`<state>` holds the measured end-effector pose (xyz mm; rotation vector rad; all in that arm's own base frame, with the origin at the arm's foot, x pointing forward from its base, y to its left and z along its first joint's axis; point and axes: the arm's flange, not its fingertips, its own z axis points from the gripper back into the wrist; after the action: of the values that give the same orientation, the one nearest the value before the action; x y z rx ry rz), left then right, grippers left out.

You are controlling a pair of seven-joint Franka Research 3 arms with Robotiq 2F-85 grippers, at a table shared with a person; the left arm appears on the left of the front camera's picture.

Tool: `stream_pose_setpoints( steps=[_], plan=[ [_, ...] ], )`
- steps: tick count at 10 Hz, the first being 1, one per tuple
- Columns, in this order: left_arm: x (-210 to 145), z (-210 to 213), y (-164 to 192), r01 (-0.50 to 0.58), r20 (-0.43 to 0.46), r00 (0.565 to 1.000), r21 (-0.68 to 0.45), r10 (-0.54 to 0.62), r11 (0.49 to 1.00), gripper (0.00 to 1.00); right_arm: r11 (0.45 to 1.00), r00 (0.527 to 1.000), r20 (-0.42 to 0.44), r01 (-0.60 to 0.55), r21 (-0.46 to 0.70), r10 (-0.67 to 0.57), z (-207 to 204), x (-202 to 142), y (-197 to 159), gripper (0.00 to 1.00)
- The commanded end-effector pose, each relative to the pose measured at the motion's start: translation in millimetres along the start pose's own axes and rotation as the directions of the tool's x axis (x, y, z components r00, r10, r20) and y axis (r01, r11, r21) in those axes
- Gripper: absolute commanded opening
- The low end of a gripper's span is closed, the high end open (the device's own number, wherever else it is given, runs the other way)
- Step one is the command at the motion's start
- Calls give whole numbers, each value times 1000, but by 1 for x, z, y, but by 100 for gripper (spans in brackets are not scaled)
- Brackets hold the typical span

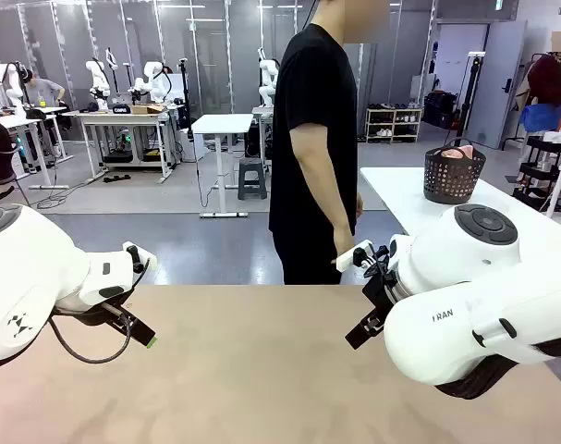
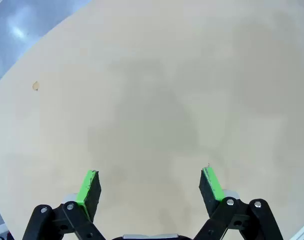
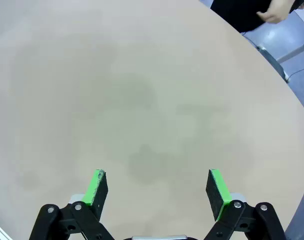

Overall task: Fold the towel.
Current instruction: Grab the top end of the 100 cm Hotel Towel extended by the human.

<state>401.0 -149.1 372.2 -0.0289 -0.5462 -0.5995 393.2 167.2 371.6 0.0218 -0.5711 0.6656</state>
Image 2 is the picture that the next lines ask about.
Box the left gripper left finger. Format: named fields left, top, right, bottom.
left=23, top=169, right=107, bottom=240

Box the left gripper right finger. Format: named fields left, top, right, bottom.
left=191, top=163, right=284, bottom=240

